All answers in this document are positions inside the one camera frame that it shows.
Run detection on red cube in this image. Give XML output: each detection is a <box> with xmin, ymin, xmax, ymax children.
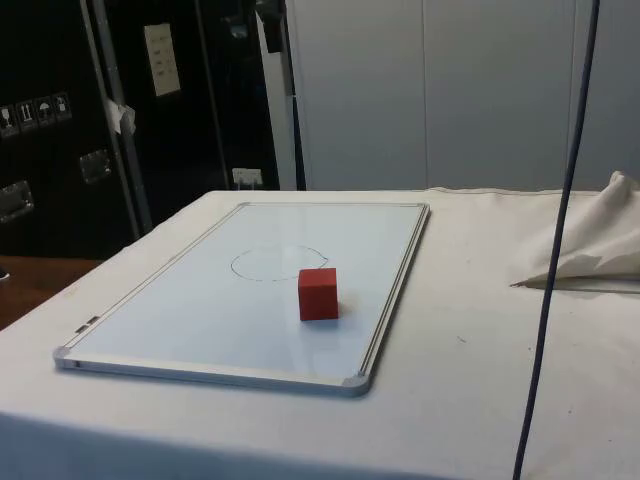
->
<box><xmin>297</xmin><ymin>267</ymin><xmax>341</xmax><ymax>322</ymax></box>

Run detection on black cabinet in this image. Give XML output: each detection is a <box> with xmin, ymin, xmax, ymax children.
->
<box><xmin>0</xmin><ymin>0</ymin><xmax>297</xmax><ymax>261</ymax></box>

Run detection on pale lockers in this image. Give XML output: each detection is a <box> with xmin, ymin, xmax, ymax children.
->
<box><xmin>277</xmin><ymin>0</ymin><xmax>640</xmax><ymax>192</ymax></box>

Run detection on flat whiteboard with grey frame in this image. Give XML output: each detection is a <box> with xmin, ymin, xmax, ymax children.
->
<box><xmin>52</xmin><ymin>201</ymin><xmax>432</xmax><ymax>399</ymax></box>

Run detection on black cable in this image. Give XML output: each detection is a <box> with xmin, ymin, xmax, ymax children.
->
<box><xmin>511</xmin><ymin>0</ymin><xmax>601</xmax><ymax>480</ymax></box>

